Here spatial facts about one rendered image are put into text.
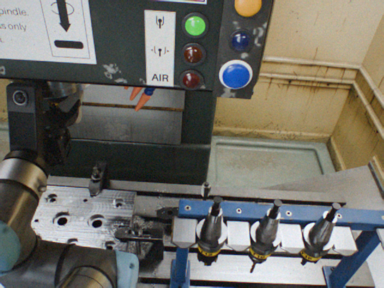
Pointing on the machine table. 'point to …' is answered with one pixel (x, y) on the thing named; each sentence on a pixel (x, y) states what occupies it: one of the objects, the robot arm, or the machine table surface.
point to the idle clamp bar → (167, 216)
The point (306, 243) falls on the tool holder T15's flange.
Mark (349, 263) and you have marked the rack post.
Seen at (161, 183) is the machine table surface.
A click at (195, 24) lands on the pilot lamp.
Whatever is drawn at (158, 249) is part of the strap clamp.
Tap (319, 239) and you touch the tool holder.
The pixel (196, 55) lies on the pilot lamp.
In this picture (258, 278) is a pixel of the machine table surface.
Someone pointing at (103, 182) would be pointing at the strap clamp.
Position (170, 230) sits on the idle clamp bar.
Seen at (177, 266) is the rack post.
